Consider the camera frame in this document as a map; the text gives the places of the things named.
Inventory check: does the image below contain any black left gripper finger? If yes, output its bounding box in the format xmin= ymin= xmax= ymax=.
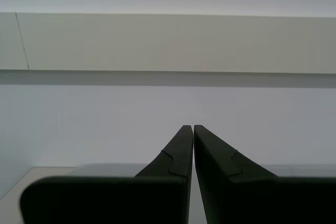
xmin=19 ymin=124 xmax=194 ymax=224
xmin=193 ymin=124 xmax=336 ymax=224

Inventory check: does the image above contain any beige wall board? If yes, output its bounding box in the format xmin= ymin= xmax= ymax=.
xmin=0 ymin=12 xmax=336 ymax=74

